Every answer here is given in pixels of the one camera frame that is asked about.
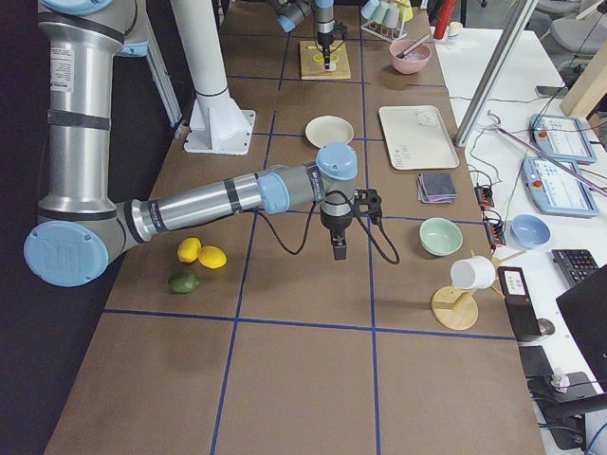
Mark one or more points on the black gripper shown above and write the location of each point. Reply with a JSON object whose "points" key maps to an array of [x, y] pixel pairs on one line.
{"points": [[336, 223]]}

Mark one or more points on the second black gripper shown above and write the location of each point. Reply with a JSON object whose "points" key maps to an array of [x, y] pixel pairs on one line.
{"points": [[325, 41]]}

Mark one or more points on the cream round plate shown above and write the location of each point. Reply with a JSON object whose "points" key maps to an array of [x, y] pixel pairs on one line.
{"points": [[323, 130]]}

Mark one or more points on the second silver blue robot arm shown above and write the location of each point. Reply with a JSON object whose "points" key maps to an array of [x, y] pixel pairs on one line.
{"points": [[291, 13]]}

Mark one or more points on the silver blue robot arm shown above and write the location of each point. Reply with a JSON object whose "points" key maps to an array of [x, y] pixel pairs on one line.
{"points": [[95, 210]]}

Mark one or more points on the white bear tray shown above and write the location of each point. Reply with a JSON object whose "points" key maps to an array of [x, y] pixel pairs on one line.
{"points": [[417, 138]]}

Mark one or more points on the bamboo cutting board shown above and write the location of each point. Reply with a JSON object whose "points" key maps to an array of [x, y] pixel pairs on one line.
{"points": [[314, 72]]}

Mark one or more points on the yellow plastic knife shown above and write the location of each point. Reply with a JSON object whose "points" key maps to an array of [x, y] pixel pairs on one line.
{"points": [[333, 48]]}

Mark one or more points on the steel muddler black tip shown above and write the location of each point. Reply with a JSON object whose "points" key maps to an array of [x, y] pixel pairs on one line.
{"points": [[413, 47]]}

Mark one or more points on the pink bowl with ice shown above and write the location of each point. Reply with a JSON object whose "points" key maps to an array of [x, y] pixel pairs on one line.
{"points": [[413, 61]]}

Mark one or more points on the green bowl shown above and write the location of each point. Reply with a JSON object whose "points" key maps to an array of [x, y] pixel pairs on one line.
{"points": [[440, 237]]}

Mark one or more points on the grey folded cloth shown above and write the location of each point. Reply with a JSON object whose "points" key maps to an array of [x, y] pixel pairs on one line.
{"points": [[435, 188]]}

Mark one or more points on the red bottle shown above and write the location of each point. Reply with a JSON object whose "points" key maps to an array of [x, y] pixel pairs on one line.
{"points": [[444, 19]]}

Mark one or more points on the lower yellow lemon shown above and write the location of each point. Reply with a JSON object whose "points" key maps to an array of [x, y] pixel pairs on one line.
{"points": [[212, 257]]}

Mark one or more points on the yellow lemon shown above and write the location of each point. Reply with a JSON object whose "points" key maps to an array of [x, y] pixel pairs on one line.
{"points": [[212, 257], [188, 250]]}

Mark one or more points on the wooden mug stand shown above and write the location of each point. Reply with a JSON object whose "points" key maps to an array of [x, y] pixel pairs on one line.
{"points": [[456, 308]]}

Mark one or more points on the white mug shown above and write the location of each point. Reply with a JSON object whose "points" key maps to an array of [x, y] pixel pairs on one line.
{"points": [[476, 272]]}

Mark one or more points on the upper yellow lemon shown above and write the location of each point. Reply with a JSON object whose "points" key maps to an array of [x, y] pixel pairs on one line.
{"points": [[188, 250]]}

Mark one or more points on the green lime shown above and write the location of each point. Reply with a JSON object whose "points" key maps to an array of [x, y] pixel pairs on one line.
{"points": [[183, 282]]}

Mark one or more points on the blue bowl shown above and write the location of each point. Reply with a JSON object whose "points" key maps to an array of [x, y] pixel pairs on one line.
{"points": [[529, 231]]}

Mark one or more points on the black box white label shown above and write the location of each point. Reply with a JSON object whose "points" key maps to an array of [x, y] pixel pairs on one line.
{"points": [[522, 317]]}

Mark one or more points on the lower teach pendant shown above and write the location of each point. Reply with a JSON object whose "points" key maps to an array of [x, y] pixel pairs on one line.
{"points": [[555, 190]]}

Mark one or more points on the teach pendant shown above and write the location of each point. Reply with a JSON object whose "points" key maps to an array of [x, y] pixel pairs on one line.
{"points": [[555, 190], [562, 136]]}

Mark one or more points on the black keyboard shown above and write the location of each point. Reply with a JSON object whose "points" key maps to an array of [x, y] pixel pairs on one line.
{"points": [[575, 264]]}

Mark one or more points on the upper teach pendant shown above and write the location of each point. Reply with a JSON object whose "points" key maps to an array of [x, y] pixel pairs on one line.
{"points": [[562, 136]]}

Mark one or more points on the white wire cup rack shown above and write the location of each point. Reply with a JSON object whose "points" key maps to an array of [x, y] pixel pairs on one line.
{"points": [[386, 19]]}

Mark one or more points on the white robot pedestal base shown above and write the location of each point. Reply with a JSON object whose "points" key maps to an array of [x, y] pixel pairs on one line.
{"points": [[217, 124]]}

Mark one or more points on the aluminium frame post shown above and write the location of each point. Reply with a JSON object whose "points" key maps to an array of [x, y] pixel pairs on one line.
{"points": [[515, 25]]}

